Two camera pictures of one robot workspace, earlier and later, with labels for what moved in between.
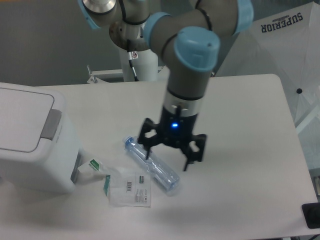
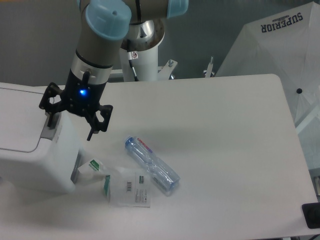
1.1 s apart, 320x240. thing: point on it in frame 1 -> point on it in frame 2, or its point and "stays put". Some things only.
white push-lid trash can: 40,149 stays put
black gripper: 174,129 -> 82,96
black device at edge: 311,213 stays put
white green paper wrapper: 94,166 stays put
